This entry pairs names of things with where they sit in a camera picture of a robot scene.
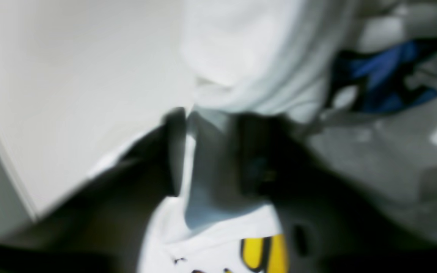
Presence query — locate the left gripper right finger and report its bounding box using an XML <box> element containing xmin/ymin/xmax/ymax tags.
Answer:
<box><xmin>237</xmin><ymin>114</ymin><xmax>437</xmax><ymax>273</ymax></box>

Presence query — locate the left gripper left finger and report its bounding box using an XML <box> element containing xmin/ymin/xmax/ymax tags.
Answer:
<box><xmin>0</xmin><ymin>108</ymin><xmax>187</xmax><ymax>273</ymax></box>

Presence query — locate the white printed t-shirt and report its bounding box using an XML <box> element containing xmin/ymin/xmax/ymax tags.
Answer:
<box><xmin>136</xmin><ymin>0</ymin><xmax>437</xmax><ymax>273</ymax></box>

